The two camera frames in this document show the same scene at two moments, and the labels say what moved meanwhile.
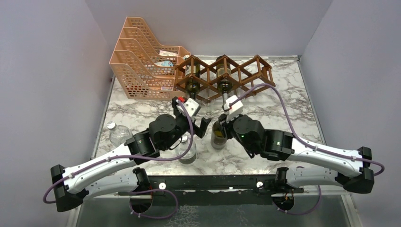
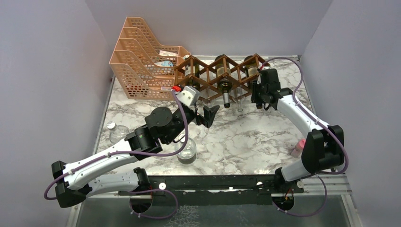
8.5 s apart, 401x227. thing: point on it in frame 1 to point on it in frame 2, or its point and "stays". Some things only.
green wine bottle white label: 193,72 stays
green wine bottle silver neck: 218,136 to 251,70
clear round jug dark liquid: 190,157 stays
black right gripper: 227,125 to 254,98
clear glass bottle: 238,92 stays
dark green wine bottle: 224,80 stays
